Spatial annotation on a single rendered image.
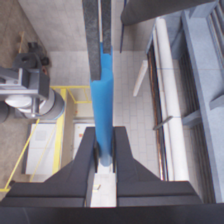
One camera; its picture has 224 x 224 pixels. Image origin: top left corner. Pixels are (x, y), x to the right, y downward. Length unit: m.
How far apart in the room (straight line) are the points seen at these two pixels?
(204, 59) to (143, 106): 1.94
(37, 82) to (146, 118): 4.28
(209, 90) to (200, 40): 1.20
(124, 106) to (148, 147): 1.32
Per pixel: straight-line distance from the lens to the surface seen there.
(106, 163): 0.16
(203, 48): 3.99
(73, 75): 5.07
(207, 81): 3.56
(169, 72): 3.61
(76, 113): 4.13
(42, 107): 0.39
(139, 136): 4.37
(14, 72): 0.29
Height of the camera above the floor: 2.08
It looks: 1 degrees up
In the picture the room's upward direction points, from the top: 90 degrees clockwise
